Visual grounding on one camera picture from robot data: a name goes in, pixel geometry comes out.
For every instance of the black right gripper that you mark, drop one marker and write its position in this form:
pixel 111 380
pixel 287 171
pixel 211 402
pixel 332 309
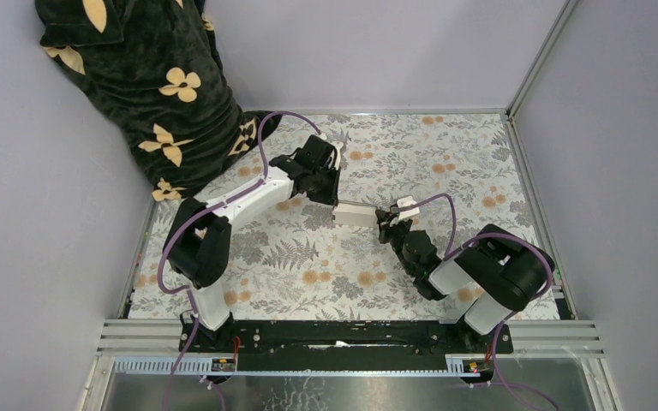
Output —
pixel 386 226

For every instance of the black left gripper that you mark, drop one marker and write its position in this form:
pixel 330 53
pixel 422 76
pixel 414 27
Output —
pixel 330 196

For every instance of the white cardboard paper box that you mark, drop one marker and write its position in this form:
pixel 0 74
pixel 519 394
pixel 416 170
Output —
pixel 355 214

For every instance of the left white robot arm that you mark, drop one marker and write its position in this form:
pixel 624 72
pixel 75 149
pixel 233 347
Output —
pixel 198 247

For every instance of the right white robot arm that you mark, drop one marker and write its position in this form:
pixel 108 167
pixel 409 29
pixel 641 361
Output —
pixel 511 271

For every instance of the floral patterned table cloth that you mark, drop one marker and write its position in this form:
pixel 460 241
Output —
pixel 294 262

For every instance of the black floral plush blanket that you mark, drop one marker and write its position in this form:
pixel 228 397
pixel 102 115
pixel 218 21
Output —
pixel 153 69

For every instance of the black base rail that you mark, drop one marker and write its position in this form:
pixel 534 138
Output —
pixel 264 336

